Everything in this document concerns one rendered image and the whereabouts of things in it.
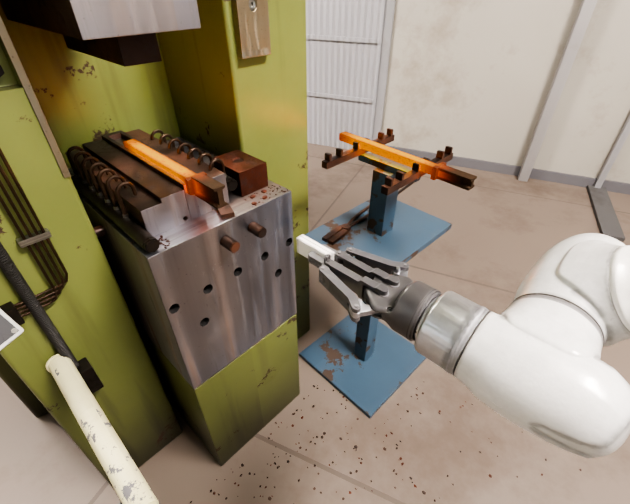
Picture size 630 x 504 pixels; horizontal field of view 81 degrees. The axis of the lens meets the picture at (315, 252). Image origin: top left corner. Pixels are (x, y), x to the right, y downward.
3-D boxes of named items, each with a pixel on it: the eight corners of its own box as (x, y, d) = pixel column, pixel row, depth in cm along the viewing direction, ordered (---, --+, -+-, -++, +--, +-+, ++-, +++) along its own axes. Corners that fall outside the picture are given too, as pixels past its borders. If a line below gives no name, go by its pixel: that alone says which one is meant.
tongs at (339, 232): (412, 175, 152) (412, 172, 151) (421, 178, 150) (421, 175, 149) (321, 240, 115) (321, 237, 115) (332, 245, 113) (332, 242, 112)
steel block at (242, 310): (297, 313, 119) (291, 190, 92) (194, 390, 97) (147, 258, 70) (201, 242, 149) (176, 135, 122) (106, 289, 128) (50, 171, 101)
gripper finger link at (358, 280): (387, 308, 51) (382, 313, 50) (327, 272, 57) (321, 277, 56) (391, 287, 49) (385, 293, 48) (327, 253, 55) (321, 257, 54)
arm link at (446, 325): (478, 345, 49) (438, 322, 52) (498, 296, 44) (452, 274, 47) (445, 389, 44) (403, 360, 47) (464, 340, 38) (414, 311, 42)
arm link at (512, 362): (444, 396, 45) (492, 326, 51) (586, 495, 37) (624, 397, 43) (458, 349, 38) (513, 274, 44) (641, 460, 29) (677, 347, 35)
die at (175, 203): (229, 203, 87) (224, 169, 81) (149, 238, 75) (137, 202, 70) (146, 154, 110) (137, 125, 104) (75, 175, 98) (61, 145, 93)
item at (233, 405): (300, 393, 147) (297, 313, 119) (221, 467, 126) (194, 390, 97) (219, 321, 178) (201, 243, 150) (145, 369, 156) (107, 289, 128)
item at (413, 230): (450, 228, 124) (452, 223, 123) (377, 284, 102) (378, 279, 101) (380, 197, 141) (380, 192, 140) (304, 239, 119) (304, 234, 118)
